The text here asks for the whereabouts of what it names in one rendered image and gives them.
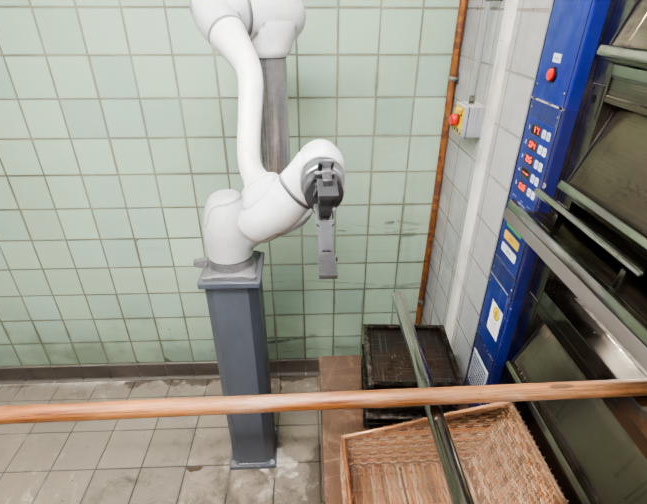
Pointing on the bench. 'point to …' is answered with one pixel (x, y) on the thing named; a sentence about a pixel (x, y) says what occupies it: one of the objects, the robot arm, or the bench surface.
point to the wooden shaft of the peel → (19, 414)
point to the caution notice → (494, 320)
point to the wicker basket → (416, 456)
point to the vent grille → (477, 371)
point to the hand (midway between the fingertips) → (328, 236)
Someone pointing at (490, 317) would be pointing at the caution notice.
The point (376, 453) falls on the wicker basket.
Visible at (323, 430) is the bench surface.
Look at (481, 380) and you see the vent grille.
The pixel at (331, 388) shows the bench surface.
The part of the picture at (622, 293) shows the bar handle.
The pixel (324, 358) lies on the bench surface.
